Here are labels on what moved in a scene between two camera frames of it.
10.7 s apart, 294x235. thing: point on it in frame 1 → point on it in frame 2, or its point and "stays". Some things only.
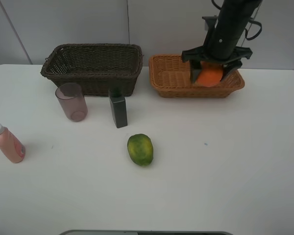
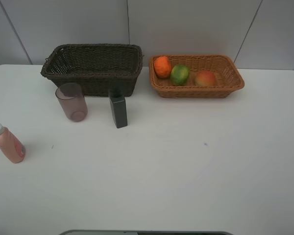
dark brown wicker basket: (97, 68) stays
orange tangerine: (210, 74) → (162, 67)
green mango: (140, 149) → (180, 75)
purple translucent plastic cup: (71, 97) stays
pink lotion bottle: (2, 137) stays
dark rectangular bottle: (118, 106) stays
